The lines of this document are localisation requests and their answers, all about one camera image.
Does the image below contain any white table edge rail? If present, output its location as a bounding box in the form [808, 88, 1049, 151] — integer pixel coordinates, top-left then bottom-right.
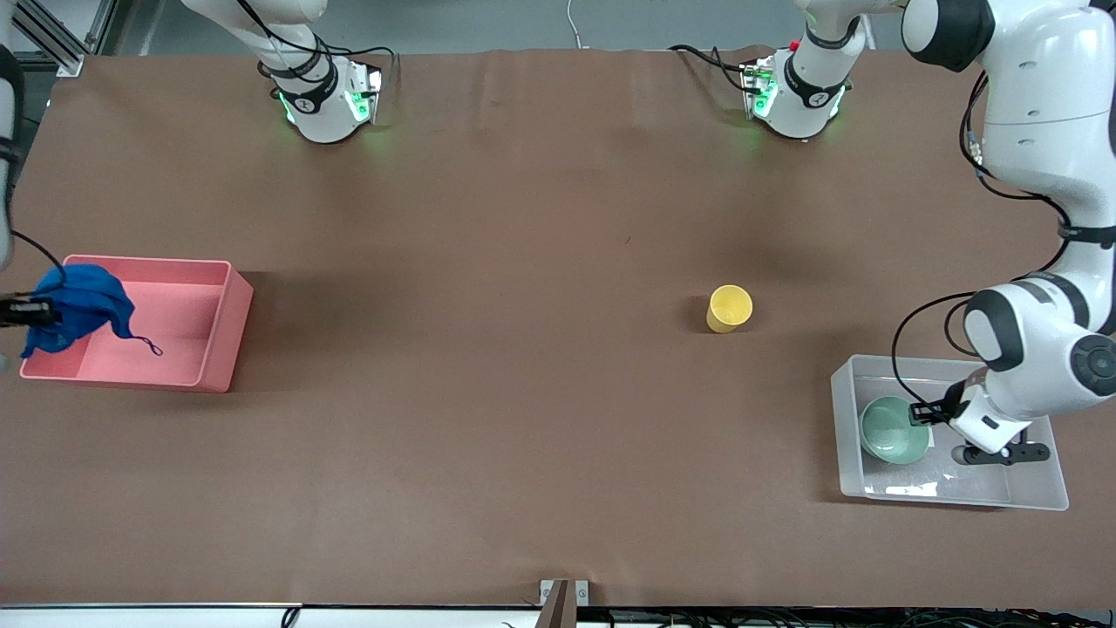
[0, 602, 541, 628]

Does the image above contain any aluminium frame post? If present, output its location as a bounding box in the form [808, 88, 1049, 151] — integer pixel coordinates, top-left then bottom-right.
[13, 0, 119, 78]

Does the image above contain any mint green bowl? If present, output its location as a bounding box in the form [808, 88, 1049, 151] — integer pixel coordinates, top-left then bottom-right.
[861, 395, 932, 466]

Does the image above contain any clear plastic bin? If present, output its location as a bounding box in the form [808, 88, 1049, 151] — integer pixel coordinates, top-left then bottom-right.
[830, 354, 1070, 512]

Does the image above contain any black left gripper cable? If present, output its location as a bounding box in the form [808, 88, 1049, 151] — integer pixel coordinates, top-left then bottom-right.
[891, 70, 1073, 411]

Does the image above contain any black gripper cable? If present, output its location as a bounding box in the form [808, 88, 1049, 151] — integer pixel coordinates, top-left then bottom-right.
[891, 70, 1073, 411]
[9, 229, 67, 271]

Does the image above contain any metal table bracket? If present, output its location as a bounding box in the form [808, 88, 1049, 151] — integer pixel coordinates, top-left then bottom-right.
[539, 579, 590, 628]

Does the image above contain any black left arm base cable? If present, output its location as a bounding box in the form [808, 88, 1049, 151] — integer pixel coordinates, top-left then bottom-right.
[669, 44, 759, 92]

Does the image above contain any blue cloth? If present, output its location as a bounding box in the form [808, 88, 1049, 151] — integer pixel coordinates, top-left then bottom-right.
[19, 264, 164, 358]

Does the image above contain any black right arm base cable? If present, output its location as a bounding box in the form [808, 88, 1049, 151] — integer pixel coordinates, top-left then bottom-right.
[235, 0, 393, 84]

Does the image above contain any pink plastic bin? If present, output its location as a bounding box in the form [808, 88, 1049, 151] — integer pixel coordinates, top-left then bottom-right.
[19, 255, 255, 393]

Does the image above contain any yellow plastic cup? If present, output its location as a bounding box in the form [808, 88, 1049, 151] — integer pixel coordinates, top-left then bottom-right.
[706, 284, 753, 334]

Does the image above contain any black arm base cable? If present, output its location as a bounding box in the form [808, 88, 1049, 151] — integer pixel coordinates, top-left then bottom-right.
[235, 0, 393, 84]
[669, 44, 759, 92]

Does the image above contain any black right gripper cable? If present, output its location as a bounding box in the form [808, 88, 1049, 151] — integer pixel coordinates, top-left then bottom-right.
[9, 229, 67, 271]

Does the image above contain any brown table cover sheet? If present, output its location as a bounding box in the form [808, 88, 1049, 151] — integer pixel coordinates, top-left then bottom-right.
[0, 45, 1116, 609]

